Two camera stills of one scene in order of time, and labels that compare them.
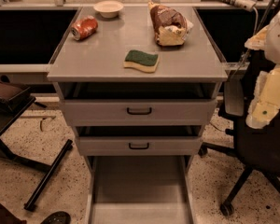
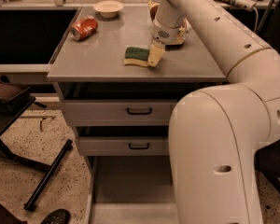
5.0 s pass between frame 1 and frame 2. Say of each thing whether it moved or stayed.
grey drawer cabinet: stayed
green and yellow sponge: moved
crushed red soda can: stayed
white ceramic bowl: stayed
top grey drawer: stayed
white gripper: moved
